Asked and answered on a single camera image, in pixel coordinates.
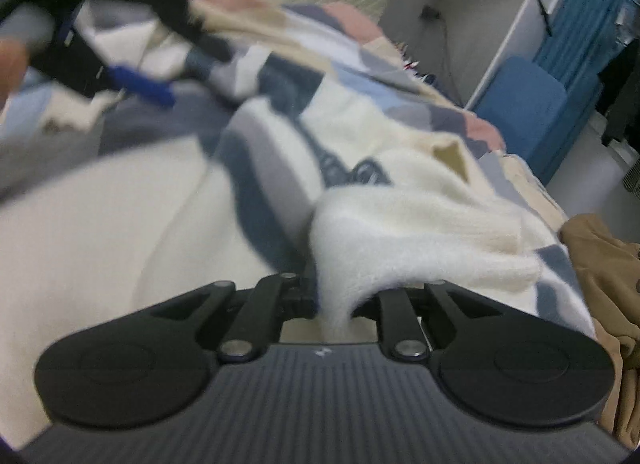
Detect small bottles on nightstand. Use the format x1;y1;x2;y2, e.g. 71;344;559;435
395;42;442;90

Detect blue padded board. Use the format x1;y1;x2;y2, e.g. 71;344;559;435
473;56;567;181

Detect person's left hand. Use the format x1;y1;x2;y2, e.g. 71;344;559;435
0;40;29;108

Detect blue curtain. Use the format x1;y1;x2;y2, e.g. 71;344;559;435
528;0;639;184

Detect black hanging jacket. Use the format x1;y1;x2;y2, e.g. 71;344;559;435
596;38;639;151

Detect white striped fleece sweater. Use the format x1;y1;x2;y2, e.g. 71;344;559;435
0;0;597;450

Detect brown hoodie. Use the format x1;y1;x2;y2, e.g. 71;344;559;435
560;214;639;450

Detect black wall socket plug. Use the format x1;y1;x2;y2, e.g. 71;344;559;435
420;5;442;21

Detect patchwork colour quilt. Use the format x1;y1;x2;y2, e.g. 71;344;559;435
0;0;572;236

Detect black power cable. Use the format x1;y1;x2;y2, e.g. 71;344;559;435
429;8;467;106

